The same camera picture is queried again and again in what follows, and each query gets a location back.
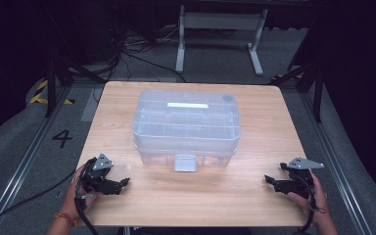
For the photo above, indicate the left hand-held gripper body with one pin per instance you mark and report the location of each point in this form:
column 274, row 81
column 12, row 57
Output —
column 94, row 178

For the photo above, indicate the yellow black floor tape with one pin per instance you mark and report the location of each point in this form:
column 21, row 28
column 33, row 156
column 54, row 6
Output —
column 40, row 94

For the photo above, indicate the person's dark clothing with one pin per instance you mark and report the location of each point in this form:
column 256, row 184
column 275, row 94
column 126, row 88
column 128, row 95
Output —
column 189, row 231

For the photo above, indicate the person's left hand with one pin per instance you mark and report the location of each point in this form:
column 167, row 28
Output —
column 70, row 202

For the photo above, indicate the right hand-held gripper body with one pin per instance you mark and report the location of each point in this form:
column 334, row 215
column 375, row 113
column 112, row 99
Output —
column 298, row 181

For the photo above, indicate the metal floor rail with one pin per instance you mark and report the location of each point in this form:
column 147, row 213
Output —
column 23, row 160
column 336, row 163

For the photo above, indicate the clear plastic storage box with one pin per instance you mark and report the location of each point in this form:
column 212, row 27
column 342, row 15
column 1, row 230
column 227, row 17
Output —
column 186, row 130

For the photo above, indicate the white metal stand frame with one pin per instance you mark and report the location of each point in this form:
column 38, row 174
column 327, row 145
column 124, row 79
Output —
column 222, row 23

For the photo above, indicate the black tripod stand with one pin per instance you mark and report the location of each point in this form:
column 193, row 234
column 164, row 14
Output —
column 55, row 81
column 310, row 81

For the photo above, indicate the person's right hand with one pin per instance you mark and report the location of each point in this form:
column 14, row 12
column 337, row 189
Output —
column 313, row 204

